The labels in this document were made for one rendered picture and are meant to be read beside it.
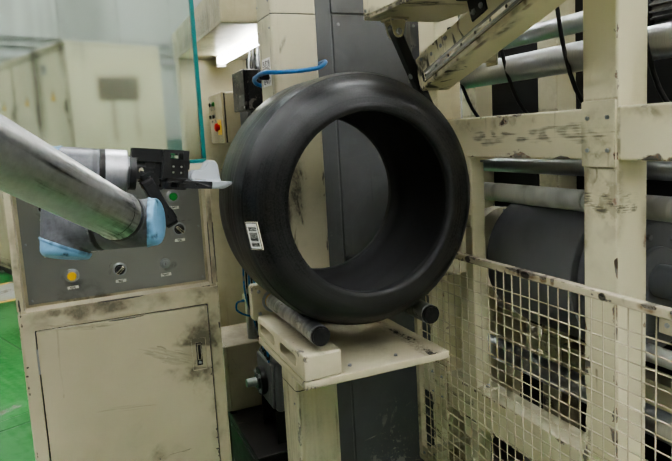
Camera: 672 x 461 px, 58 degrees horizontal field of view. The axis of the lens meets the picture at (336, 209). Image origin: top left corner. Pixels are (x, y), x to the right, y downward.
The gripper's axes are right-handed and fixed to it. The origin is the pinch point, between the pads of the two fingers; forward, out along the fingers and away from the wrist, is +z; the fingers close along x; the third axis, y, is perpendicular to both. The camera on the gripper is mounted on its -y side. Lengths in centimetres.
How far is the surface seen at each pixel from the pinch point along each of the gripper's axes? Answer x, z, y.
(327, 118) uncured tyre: -12.2, 17.9, 15.5
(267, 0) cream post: 27, 15, 48
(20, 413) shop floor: 210, -51, -131
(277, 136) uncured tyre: -10.5, 7.8, 11.1
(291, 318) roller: 2.2, 17.5, -30.7
